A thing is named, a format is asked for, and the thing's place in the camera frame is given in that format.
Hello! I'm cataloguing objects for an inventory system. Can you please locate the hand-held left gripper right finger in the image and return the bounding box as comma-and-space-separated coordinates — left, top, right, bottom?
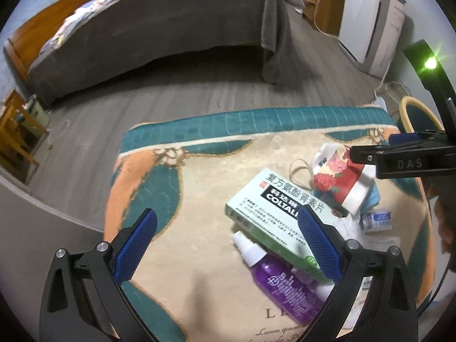
296, 205, 419, 342

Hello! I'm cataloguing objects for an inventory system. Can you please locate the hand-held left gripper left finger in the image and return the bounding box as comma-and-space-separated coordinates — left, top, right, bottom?
38, 207, 159, 342

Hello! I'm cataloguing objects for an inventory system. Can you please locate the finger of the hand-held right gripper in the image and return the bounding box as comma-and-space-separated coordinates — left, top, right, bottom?
349, 133, 448, 166
388, 133, 422, 145

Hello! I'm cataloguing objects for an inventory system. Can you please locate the teal bin with yellow rim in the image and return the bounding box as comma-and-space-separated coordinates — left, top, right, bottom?
398, 96, 446, 139

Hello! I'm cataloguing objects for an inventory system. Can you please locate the red floral pouch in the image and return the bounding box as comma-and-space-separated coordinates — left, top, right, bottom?
288, 143, 376, 216

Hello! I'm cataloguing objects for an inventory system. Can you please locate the blue face mask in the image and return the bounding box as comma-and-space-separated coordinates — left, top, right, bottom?
363, 183, 381, 209

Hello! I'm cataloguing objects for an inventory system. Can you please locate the purple spray bottle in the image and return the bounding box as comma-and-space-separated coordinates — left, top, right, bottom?
232, 231, 335, 325

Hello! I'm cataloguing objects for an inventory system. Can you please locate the green medicine box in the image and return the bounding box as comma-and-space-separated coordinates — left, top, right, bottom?
224, 167, 351, 280

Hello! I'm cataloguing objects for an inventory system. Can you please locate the small blue and white box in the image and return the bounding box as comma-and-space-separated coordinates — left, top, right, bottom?
360, 210, 392, 234

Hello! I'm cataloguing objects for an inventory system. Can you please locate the person's right forearm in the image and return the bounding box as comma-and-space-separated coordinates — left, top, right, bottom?
433, 185, 456, 271

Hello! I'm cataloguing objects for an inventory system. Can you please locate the teal and orange printed mat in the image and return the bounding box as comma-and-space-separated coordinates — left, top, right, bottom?
103, 105, 437, 342

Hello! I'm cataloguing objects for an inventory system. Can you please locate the white air purifier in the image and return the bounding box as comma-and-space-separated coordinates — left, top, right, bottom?
338, 0, 407, 79

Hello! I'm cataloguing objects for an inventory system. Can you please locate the wooden cabinet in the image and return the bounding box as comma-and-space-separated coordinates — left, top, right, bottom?
303, 0, 348, 36

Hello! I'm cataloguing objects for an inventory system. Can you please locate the light green container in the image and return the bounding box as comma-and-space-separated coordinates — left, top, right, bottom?
23, 94, 49, 137

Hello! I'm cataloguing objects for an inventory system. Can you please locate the wooden nightstand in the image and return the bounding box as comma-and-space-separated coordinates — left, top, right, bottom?
0, 89, 40, 186

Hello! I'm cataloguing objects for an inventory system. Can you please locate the bed with grey bedspread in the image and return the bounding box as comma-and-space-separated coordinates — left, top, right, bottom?
28, 0, 305, 105

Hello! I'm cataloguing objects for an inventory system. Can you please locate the wooden headboard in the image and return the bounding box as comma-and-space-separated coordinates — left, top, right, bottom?
3, 0, 109, 82

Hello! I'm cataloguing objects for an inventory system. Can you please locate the white power cable on floor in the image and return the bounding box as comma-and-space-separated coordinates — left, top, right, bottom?
372, 80, 408, 105

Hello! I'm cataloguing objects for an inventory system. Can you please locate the thin white floor cable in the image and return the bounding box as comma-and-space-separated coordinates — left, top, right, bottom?
48, 119, 70, 149

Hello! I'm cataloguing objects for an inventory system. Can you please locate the white cable at cabinet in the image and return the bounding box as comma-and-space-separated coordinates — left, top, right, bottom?
313, 0, 340, 38

